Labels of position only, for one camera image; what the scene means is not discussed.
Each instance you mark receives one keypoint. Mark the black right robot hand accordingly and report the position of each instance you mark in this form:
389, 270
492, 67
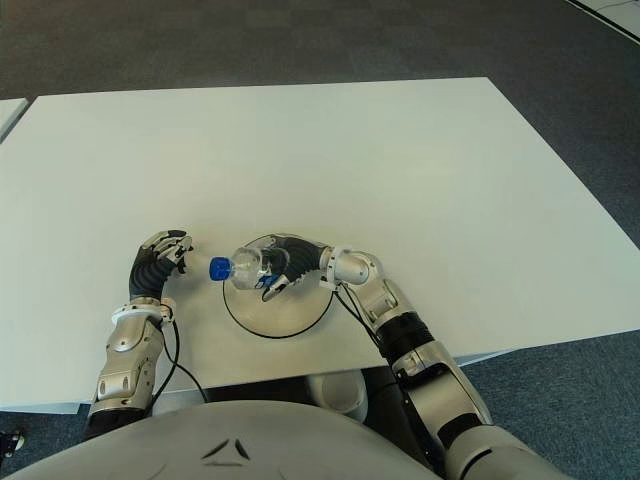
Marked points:
295, 260

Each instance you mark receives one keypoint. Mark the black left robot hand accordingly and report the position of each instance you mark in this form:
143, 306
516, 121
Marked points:
150, 275

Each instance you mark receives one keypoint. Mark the clear water bottle blue cap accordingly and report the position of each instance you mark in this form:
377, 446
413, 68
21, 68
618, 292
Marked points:
240, 267

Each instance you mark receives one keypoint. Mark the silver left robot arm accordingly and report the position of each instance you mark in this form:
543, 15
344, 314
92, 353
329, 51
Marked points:
127, 355

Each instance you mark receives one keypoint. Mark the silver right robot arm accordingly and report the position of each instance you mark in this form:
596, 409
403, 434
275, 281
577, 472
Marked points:
415, 350

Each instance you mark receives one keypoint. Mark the white plate black rim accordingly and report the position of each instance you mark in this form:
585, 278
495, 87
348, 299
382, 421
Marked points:
275, 312

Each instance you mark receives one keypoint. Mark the white robot waist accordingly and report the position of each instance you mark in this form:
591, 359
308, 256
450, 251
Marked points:
340, 395

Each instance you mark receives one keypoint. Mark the grey robot torso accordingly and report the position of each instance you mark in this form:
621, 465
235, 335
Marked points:
240, 445

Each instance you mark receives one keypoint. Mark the black wheeled stand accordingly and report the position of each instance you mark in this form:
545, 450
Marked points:
11, 442

